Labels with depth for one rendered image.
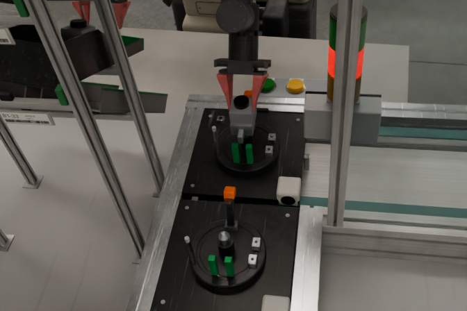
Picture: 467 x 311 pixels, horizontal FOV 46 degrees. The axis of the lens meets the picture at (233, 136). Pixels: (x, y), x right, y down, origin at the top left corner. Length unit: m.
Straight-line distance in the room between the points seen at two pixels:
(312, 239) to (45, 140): 0.76
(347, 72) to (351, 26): 0.09
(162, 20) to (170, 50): 1.65
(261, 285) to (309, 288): 0.08
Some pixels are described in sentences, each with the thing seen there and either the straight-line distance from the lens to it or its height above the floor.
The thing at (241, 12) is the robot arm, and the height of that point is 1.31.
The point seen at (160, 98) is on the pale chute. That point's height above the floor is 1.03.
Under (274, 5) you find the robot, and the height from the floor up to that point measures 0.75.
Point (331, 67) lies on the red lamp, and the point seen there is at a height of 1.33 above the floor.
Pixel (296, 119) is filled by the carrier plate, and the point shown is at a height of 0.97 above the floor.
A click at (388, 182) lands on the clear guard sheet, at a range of 0.98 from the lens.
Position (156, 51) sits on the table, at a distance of 1.66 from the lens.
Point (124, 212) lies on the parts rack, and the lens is 1.05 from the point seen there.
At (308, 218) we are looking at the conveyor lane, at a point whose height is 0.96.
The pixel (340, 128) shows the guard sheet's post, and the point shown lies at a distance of 0.87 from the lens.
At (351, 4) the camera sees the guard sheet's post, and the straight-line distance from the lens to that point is 0.73.
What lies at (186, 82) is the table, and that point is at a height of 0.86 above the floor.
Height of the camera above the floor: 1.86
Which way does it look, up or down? 47 degrees down
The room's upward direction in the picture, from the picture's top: 8 degrees counter-clockwise
